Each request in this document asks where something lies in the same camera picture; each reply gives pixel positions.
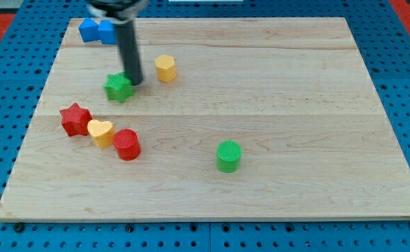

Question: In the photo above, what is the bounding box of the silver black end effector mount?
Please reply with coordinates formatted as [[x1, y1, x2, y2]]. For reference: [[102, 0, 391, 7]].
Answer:
[[87, 0, 150, 23]]

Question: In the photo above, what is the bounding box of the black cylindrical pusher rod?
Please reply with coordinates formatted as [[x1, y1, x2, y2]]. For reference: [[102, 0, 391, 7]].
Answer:
[[115, 20, 143, 85]]

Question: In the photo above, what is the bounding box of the green star block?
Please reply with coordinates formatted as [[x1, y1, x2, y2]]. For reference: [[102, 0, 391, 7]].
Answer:
[[104, 72, 134, 103]]

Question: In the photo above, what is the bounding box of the red star block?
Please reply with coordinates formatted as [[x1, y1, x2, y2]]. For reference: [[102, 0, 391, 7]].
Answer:
[[59, 103, 92, 137]]

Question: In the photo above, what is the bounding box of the blue cube block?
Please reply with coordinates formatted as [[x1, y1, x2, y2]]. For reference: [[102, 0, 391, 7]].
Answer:
[[98, 20, 117, 45]]

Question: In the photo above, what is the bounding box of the blue pentagon block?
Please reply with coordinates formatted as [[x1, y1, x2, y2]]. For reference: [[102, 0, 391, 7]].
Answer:
[[78, 18, 99, 43]]

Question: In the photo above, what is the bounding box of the yellow hexagon block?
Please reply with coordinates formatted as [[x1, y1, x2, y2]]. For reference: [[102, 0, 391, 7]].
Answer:
[[155, 55, 177, 83]]

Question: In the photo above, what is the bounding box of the yellow heart block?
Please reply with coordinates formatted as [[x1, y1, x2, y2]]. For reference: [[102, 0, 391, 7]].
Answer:
[[87, 120, 115, 149]]

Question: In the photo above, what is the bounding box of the red cylinder block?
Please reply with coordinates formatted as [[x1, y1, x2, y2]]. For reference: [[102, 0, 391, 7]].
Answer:
[[113, 129, 141, 161]]

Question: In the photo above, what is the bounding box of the light wooden board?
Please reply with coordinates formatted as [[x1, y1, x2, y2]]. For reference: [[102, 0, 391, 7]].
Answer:
[[0, 17, 410, 223]]

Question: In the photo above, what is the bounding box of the green cylinder block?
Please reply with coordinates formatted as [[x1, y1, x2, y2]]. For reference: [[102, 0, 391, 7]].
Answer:
[[216, 140, 242, 173]]

